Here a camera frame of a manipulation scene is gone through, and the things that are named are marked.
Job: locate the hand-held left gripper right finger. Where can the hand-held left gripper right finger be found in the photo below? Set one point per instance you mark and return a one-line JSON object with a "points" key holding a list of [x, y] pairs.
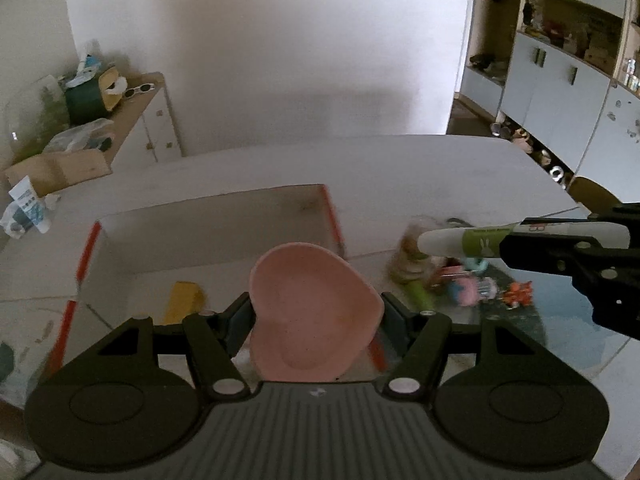
{"points": [[395, 318]]}

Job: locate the dark green box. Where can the dark green box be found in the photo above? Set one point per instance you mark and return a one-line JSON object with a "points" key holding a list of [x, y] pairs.
{"points": [[85, 105]]}

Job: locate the white cardboard box red edges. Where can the white cardboard box red edges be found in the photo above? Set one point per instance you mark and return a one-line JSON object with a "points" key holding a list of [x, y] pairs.
{"points": [[200, 230]]}

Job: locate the white tube with blue print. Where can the white tube with blue print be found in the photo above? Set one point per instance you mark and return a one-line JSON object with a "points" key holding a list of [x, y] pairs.
{"points": [[31, 206]]}

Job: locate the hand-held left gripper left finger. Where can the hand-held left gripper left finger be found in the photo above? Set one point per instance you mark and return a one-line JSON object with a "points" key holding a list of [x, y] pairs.
{"points": [[241, 321]]}

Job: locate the yellow rectangular box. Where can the yellow rectangular box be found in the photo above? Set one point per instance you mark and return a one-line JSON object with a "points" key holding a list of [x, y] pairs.
{"points": [[181, 302]]}

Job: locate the pink heart-shaped bowl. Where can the pink heart-shaped bowl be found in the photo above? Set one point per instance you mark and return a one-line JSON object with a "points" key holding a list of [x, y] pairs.
{"points": [[310, 310]]}

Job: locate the crumpled plastic wrapper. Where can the crumpled plastic wrapper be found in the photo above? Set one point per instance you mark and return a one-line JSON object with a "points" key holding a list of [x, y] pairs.
{"points": [[11, 222]]}

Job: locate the light green tube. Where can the light green tube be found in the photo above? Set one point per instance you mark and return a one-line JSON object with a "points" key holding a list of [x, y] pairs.
{"points": [[421, 296]]}

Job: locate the clear glass jar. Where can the clear glass jar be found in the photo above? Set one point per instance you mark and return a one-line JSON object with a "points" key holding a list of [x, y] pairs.
{"points": [[412, 260]]}

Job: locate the orange toy figure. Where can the orange toy figure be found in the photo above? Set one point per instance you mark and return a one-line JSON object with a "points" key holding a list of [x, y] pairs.
{"points": [[517, 294]]}

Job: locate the yellow tissue box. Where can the yellow tissue box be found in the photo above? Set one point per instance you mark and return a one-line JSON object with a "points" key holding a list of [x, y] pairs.
{"points": [[111, 91]]}

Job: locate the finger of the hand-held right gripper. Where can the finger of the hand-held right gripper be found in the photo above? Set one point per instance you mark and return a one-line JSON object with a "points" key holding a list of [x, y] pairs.
{"points": [[595, 280], [575, 221]]}

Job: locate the clear plastic bag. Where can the clear plastic bag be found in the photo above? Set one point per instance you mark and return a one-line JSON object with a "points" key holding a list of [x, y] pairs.
{"points": [[77, 135]]}

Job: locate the white wooden sideboard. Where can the white wooden sideboard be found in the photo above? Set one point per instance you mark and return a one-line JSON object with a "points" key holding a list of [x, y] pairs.
{"points": [[150, 130]]}

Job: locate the white sunglasses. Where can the white sunglasses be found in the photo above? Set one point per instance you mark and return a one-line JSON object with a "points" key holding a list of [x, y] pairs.
{"points": [[139, 90]]}

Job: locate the white tube with green label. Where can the white tube with green label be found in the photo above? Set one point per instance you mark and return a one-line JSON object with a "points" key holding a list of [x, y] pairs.
{"points": [[465, 242]]}

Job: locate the brown cardboard box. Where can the brown cardboard box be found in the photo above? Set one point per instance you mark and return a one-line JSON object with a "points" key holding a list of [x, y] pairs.
{"points": [[55, 170]]}

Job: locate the white wall cabinet with shelves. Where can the white wall cabinet with shelves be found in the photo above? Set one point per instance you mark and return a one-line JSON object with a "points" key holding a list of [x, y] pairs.
{"points": [[560, 75]]}

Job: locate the pale fish pattern mat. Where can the pale fish pattern mat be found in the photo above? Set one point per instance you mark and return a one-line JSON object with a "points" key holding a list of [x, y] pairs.
{"points": [[30, 360]]}

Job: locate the pink toy figure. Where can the pink toy figure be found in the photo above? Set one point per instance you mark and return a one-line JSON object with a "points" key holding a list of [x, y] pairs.
{"points": [[466, 292]]}

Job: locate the round glass vase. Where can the round glass vase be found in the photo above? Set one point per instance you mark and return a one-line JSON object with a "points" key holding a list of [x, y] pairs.
{"points": [[35, 115]]}

